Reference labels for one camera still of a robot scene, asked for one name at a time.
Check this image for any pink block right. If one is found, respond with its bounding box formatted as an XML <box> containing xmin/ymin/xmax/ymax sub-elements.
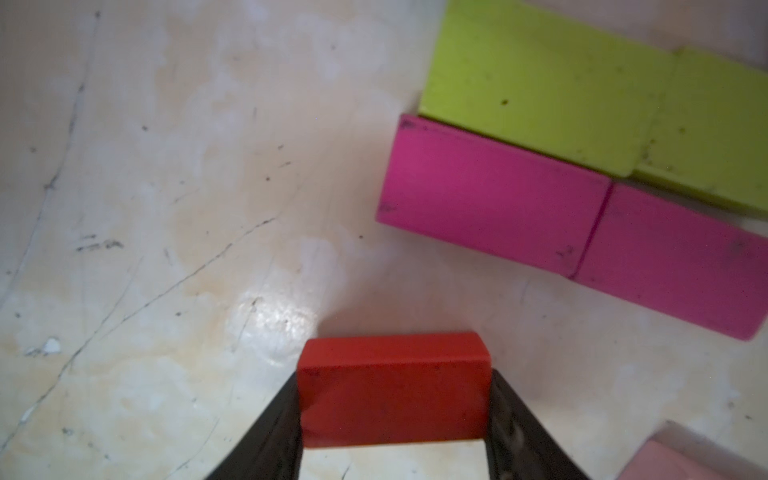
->
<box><xmin>617</xmin><ymin>440</ymin><xmax>727</xmax><ymax>480</ymax></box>

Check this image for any red block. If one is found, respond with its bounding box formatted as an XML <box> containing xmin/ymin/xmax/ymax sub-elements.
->
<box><xmin>296</xmin><ymin>332</ymin><xmax>492</xmax><ymax>448</ymax></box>

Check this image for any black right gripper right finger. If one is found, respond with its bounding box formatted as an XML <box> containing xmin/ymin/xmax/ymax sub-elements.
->
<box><xmin>484</xmin><ymin>369</ymin><xmax>588</xmax><ymax>480</ymax></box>

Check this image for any magenta block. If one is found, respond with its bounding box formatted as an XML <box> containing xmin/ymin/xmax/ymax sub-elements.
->
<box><xmin>376</xmin><ymin>115</ymin><xmax>612</xmax><ymax>277</ymax></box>
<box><xmin>572</xmin><ymin>184</ymin><xmax>767</xmax><ymax>341</ymax></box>

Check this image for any light green block top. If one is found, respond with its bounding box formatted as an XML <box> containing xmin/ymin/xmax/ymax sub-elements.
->
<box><xmin>634</xmin><ymin>47</ymin><xmax>767</xmax><ymax>217</ymax></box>
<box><xmin>418</xmin><ymin>1</ymin><xmax>675</xmax><ymax>177</ymax></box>

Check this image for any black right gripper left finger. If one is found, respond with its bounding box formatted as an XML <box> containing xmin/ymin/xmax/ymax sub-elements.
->
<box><xmin>207</xmin><ymin>373</ymin><xmax>303</xmax><ymax>480</ymax></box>

